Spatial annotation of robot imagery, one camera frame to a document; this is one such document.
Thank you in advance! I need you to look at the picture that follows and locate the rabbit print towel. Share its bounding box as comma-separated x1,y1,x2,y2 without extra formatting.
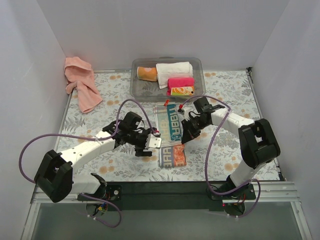
154,103,187,168

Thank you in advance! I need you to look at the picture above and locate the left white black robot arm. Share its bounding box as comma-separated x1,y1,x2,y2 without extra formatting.
34,111,162,203

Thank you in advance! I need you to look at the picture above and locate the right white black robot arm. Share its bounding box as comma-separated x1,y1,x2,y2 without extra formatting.
178,95,281,199

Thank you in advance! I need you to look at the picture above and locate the floral table mat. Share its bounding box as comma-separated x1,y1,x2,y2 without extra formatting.
56,70,260,182

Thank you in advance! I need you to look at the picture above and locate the orange print rolled towel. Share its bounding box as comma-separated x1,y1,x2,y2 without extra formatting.
167,86,195,96

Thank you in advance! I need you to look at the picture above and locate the hot pink rolled towel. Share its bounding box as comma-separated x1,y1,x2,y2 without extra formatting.
167,77,195,91

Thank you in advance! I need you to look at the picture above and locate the clear plastic bin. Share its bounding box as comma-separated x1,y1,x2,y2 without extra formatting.
130,57,206,102

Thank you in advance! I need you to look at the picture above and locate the white rolled towel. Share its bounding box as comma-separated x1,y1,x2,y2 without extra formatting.
155,61,193,89

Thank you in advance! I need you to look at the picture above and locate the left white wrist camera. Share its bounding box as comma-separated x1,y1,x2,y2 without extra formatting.
145,132,162,149

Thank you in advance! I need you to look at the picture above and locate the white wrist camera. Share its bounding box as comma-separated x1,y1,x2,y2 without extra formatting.
177,107,192,122
145,132,162,149

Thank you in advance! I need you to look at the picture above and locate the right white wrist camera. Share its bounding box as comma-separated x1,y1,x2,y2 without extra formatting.
177,107,192,122

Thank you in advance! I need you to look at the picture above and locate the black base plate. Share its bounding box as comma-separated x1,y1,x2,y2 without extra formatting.
77,181,256,212

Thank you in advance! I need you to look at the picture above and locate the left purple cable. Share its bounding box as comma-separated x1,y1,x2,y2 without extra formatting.
18,98,161,228

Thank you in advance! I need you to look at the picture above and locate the aluminium frame rail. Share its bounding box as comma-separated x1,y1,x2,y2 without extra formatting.
31,182,301,204

